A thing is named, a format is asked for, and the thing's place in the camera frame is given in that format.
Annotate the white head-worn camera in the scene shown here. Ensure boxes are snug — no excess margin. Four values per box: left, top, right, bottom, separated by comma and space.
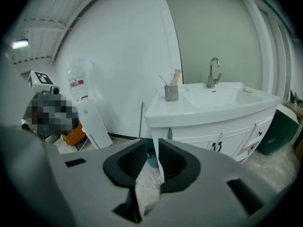
27, 70, 60, 96

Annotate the dark green bin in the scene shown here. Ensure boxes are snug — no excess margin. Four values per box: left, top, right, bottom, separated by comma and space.
256, 109, 301, 156

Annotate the beige tube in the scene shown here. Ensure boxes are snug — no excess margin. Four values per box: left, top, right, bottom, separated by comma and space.
170, 69, 183, 86

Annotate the ceiling light fixture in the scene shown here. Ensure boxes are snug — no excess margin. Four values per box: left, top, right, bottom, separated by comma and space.
11, 38, 29, 50

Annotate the white water dispenser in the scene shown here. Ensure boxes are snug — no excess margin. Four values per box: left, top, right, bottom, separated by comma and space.
76, 97, 114, 150

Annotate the person's head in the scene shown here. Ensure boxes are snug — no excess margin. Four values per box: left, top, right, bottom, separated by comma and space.
25, 95, 80, 137

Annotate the dark teal waste bin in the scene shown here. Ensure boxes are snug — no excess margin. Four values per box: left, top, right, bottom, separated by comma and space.
146, 140, 160, 169

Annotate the white oval board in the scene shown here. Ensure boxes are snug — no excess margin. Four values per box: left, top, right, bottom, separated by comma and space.
276, 104, 301, 125

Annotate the grey toothbrush cup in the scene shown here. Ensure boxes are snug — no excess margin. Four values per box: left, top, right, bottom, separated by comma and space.
164, 84, 179, 102

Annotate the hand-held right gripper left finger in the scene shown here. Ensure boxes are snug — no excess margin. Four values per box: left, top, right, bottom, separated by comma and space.
46, 138, 148, 227

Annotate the orange sofa chair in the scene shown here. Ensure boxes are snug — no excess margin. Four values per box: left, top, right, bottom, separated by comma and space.
61, 121, 86, 147

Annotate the chrome faucet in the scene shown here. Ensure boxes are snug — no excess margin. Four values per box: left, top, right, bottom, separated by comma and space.
206, 57, 223, 89

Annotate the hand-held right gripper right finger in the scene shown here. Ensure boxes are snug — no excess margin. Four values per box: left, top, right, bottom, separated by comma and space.
142, 138, 283, 227

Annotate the clear water bottle red label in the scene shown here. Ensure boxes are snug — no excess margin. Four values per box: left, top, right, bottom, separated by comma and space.
66, 58, 93, 102

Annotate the white sink cabinet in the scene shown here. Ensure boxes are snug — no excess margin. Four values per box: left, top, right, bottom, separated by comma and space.
144, 81, 282, 165

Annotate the person's white shirt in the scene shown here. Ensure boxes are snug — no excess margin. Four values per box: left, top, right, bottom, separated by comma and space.
0, 122, 78, 227

